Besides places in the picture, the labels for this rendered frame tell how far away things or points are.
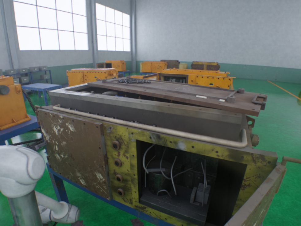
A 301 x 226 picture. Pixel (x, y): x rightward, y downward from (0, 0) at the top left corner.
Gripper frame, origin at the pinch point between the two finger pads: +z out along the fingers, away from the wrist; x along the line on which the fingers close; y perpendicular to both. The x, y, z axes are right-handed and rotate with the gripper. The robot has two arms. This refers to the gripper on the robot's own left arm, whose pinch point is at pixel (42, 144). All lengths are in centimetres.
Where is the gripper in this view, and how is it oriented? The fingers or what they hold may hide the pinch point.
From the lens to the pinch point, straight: 148.6
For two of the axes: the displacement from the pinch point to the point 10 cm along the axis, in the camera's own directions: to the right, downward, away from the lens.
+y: -3.8, -9.2, -1.2
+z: 4.4, -2.9, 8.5
